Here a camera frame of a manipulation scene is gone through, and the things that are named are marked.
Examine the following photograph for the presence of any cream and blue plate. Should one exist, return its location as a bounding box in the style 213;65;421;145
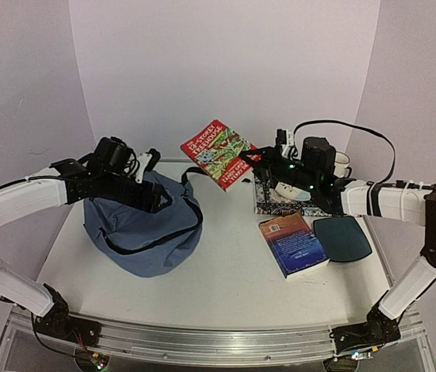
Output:
275;182;311;202

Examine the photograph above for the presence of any dark teal square plate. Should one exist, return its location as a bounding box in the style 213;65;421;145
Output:
313;216;372;264

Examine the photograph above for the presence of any blue orange back-cover book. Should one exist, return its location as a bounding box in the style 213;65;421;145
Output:
259;212;330;281

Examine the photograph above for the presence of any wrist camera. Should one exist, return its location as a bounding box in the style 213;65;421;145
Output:
276;129;297;160
134;148;161;184

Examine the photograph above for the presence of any red treehouse comic book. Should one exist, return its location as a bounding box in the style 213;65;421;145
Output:
180;119;257;191

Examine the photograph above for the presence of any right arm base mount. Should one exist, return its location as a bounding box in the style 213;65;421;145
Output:
329;320;400;356

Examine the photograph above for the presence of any aluminium table front rail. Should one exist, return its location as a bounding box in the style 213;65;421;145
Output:
0;307;436;371

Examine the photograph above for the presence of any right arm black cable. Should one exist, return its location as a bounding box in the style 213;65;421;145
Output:
290;119;436;268

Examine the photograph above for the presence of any patterned black placemat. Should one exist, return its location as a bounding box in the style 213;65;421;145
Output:
253;176;332;217

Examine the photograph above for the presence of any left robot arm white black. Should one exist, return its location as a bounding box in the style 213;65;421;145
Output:
0;137;164;339

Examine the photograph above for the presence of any white enamel mug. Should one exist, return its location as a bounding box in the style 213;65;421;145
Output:
334;151;352;178

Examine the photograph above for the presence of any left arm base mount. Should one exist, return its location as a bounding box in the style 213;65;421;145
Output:
33;311;101;347

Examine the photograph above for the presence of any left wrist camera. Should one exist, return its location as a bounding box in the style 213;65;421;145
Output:
134;148;161;184

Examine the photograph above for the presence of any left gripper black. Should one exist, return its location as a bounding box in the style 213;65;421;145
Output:
101;172;175;215

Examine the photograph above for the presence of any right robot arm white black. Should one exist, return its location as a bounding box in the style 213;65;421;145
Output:
239;136;436;320

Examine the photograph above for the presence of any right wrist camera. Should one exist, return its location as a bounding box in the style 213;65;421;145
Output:
276;129;297;160

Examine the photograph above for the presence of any blue student backpack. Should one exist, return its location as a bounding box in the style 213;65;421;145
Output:
83;167;204;278

